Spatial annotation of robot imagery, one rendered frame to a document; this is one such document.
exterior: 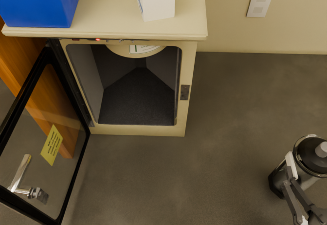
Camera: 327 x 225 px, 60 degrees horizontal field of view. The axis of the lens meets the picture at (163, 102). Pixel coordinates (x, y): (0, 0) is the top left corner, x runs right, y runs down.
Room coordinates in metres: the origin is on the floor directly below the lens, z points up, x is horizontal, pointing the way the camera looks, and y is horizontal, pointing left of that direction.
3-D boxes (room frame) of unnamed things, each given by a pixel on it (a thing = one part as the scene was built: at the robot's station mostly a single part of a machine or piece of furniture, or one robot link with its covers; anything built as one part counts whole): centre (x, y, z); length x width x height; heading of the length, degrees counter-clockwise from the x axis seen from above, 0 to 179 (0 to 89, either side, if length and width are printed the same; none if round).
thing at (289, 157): (0.26, -0.32, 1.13); 0.07 x 0.01 x 0.03; 178
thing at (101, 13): (0.38, 0.09, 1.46); 0.32 x 0.11 x 0.10; 88
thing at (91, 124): (0.44, 0.24, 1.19); 0.03 x 0.02 x 0.39; 88
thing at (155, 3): (0.38, 0.01, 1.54); 0.05 x 0.05 x 0.06; 14
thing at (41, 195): (0.17, 0.27, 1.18); 0.02 x 0.02 x 0.06; 81
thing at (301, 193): (0.17, -0.33, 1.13); 0.11 x 0.01 x 0.04; 26
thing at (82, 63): (0.56, 0.08, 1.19); 0.26 x 0.24 x 0.35; 88
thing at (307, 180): (0.27, -0.37, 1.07); 0.11 x 0.11 x 0.21
